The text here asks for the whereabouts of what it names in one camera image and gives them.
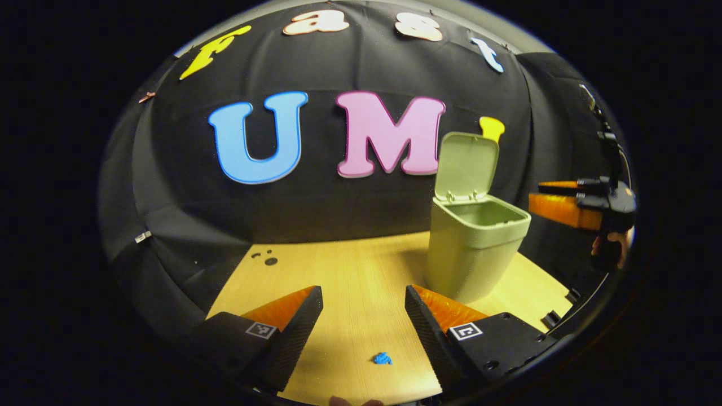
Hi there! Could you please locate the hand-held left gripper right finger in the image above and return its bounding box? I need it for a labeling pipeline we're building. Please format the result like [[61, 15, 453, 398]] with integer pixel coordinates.
[[404, 285, 565, 398]]

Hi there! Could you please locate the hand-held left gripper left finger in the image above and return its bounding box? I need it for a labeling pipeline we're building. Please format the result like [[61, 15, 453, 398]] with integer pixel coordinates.
[[186, 285, 324, 395]]

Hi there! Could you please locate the green desktop garbage bin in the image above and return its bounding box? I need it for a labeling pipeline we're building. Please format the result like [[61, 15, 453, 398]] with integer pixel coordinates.
[[424, 131, 532, 305]]

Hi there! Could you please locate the wooden desktop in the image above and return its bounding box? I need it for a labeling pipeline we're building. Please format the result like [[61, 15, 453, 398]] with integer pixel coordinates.
[[206, 231, 573, 406]]

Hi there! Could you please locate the black backdrop cloth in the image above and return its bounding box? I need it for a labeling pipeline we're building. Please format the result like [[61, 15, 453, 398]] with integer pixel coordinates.
[[97, 0, 638, 345]]

